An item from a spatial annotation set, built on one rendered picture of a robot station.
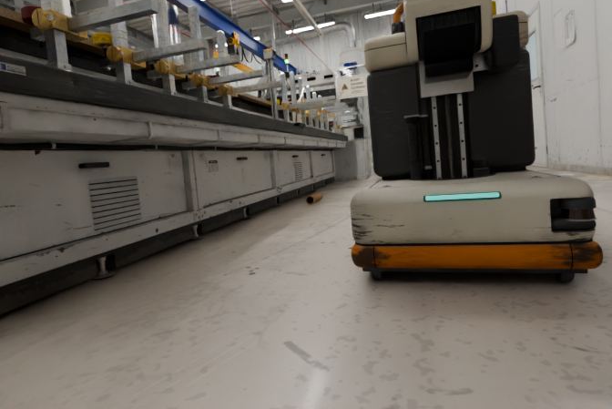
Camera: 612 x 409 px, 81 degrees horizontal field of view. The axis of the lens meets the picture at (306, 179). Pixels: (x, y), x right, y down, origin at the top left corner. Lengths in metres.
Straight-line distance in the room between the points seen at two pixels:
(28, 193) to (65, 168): 0.16
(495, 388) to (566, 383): 0.11
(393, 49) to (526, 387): 1.08
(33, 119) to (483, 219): 1.22
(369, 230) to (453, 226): 0.23
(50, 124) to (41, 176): 0.29
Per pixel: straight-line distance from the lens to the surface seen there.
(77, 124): 1.30
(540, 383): 0.75
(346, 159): 5.82
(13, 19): 1.45
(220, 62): 1.58
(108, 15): 1.24
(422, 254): 1.07
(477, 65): 1.31
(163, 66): 1.64
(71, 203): 1.56
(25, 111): 1.21
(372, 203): 1.05
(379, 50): 1.42
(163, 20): 1.72
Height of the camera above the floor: 0.38
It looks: 3 degrees down
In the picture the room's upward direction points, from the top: 5 degrees counter-clockwise
